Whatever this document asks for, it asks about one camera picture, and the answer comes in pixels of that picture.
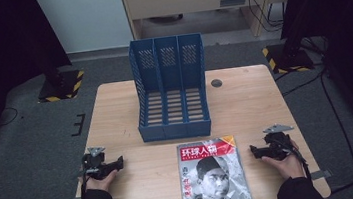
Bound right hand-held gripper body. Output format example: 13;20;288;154
261;121;298;164

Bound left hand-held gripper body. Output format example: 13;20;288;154
80;145;110;182

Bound magazine with portrait cover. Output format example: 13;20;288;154
174;133;256;199

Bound blue plastic file rack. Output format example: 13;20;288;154
126;31;215;145

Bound person's left hand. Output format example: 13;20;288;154
81;169;121;196

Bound person's right hand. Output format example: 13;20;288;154
258;141;306;183

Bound grey tape piece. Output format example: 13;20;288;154
308;168;332;182

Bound round grey table grommet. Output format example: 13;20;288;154
209;77;224;89

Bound striped black stand base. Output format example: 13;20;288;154
34;68;89;105
260;40;316;77

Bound black curtain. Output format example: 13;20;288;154
275;0;353;160
0;0;84;169

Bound left hand-held gripper cable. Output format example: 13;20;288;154
75;154;91;199

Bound hand-held gripper cable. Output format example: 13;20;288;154
281;135;312;183
75;154;91;199

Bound right hand-held gripper cable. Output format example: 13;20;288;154
281;135;312;183

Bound long black floor cable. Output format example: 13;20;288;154
278;58;353;199

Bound thin black floor cable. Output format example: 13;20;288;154
0;105;20;128

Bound hanging black cables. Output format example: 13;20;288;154
246;0;287;36

